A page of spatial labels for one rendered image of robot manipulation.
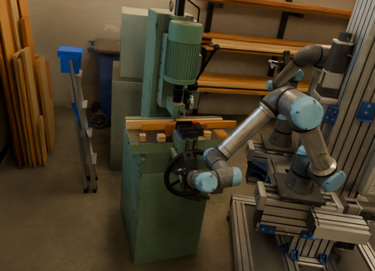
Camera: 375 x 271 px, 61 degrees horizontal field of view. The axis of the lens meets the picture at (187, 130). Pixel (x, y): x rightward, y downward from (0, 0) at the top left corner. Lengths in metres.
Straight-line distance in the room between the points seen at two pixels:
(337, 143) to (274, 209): 0.48
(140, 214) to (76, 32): 2.67
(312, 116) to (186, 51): 0.72
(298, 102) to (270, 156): 0.95
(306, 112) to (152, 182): 0.97
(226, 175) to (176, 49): 0.72
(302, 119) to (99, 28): 3.18
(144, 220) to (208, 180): 0.87
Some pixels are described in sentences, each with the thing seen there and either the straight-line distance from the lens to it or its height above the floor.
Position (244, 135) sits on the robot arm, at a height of 1.15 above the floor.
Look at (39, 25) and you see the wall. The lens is 4.16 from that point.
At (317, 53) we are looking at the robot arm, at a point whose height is 1.42.
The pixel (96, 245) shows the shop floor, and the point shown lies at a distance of 2.38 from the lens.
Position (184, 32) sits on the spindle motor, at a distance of 1.63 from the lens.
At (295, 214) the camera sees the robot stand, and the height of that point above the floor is 0.69.
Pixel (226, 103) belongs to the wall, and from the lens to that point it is 4.57.
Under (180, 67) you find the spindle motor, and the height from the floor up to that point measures 1.29.
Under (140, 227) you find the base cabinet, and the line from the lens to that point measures 2.03.
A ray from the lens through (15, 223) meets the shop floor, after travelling 2.64.
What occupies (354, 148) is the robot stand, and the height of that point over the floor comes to 1.02.
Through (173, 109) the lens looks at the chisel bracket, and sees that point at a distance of 1.77.
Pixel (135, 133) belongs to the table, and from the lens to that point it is 1.79.
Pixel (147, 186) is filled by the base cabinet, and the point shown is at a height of 0.62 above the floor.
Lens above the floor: 1.71
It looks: 26 degrees down
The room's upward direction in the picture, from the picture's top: 8 degrees clockwise
